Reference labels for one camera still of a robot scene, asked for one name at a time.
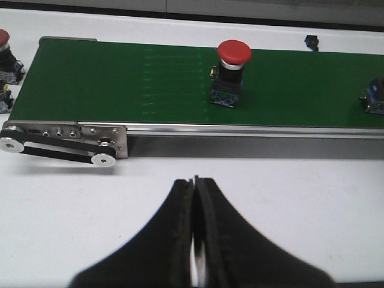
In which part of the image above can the small black object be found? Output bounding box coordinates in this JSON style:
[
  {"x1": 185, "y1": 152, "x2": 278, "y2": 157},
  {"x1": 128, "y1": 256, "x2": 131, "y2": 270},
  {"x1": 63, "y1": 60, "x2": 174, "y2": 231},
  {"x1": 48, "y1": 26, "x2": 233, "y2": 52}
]
[{"x1": 304, "y1": 35, "x2": 319, "y2": 52}]

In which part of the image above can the green conveyor belt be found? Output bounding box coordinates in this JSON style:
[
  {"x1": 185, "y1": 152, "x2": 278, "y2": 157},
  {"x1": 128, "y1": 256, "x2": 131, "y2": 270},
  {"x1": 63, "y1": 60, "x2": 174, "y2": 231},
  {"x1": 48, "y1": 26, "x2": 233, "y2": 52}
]
[{"x1": 10, "y1": 39, "x2": 383, "y2": 128}]

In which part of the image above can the yellow mushroom push button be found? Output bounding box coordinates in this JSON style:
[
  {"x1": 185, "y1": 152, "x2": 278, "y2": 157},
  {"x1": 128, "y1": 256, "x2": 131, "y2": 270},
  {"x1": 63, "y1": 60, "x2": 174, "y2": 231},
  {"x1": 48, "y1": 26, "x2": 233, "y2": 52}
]
[{"x1": 360, "y1": 77, "x2": 384, "y2": 115}]

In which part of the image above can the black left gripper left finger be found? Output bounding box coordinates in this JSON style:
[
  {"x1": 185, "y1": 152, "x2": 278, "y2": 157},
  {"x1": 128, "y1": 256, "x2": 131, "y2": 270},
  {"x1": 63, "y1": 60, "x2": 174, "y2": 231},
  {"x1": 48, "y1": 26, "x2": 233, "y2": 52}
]
[{"x1": 70, "y1": 180, "x2": 194, "y2": 287}]

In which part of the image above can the dark red push button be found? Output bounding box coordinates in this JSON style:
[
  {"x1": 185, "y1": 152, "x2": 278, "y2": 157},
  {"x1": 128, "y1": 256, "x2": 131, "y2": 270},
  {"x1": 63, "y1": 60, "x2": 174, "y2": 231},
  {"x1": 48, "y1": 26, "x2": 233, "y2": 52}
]
[
  {"x1": 210, "y1": 40, "x2": 252, "y2": 108},
  {"x1": 1, "y1": 29, "x2": 25, "y2": 85}
]

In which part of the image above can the red mushroom push button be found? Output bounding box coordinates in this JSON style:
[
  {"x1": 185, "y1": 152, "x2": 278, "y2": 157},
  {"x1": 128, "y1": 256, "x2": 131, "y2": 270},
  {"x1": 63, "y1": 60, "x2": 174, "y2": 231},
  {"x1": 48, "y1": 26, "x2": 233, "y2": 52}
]
[{"x1": 0, "y1": 80, "x2": 14, "y2": 114}]

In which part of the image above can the steel conveyor support bracket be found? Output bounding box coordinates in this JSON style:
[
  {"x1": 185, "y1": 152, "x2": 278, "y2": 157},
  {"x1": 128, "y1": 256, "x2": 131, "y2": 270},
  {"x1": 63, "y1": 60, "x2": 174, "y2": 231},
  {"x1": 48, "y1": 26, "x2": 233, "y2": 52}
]
[{"x1": 79, "y1": 122, "x2": 128, "y2": 159}]

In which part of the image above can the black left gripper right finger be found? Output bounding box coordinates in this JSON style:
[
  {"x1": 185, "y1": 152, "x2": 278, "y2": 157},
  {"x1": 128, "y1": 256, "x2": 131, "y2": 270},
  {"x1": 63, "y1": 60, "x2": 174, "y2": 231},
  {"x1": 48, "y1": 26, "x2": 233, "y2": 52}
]
[{"x1": 194, "y1": 178, "x2": 336, "y2": 287}]

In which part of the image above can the aluminium conveyor side rail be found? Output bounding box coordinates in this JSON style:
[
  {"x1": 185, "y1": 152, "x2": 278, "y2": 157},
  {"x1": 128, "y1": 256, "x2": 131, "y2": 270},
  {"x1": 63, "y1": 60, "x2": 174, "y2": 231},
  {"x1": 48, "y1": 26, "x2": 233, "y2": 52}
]
[{"x1": 79, "y1": 122, "x2": 383, "y2": 139}]

